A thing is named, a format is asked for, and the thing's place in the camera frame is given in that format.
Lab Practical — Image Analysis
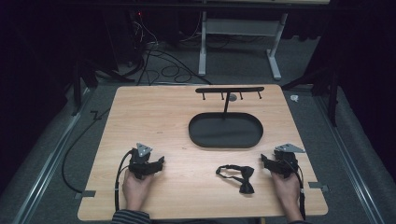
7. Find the long black cable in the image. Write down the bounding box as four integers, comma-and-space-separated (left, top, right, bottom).
61, 106, 112, 194

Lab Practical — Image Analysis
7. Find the hand-held gripper black cable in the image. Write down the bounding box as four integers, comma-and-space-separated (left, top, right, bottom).
285, 158, 307, 221
113, 148, 134, 213

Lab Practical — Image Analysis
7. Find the dark equipment with red light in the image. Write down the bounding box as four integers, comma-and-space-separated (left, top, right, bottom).
125, 8, 149, 68

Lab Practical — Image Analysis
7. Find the metal floor rail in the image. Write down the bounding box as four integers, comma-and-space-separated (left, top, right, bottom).
11, 88, 96, 224
312, 92, 388, 224

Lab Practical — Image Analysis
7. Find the person's left hand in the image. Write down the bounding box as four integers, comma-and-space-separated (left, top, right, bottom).
121, 170, 155, 213

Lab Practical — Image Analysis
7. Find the grey tape piece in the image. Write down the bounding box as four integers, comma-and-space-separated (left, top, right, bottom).
307, 181, 330, 192
74, 189, 97, 200

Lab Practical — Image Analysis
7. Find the black hook rack with tray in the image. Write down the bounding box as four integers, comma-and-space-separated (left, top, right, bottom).
188, 86, 266, 149

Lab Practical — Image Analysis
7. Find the white metal desk frame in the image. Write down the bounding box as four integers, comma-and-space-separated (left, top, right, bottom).
197, 0, 331, 81

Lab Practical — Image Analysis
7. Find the black metal stand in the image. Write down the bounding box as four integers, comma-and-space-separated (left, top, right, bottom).
71, 59, 135, 117
280, 66, 340, 128

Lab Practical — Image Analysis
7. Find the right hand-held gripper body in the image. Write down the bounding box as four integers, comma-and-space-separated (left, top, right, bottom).
273, 143, 306, 180

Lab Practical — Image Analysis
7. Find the black cable coil on floor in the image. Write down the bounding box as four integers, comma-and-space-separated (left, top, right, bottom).
135, 18, 213, 87

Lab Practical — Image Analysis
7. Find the right hand-held gripper black cable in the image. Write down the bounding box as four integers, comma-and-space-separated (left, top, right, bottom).
285, 158, 307, 221

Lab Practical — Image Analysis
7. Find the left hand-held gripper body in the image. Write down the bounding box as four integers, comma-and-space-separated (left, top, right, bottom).
128, 142, 157, 181

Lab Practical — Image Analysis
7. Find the black bow tie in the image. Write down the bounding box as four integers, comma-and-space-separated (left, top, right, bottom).
215, 164, 256, 195

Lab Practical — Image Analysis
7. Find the left hand-held gripper black cable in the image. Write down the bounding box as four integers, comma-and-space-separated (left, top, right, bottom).
113, 148, 134, 213

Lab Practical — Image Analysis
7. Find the person's right hand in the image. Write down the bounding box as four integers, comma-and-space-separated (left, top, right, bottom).
271, 172, 302, 207

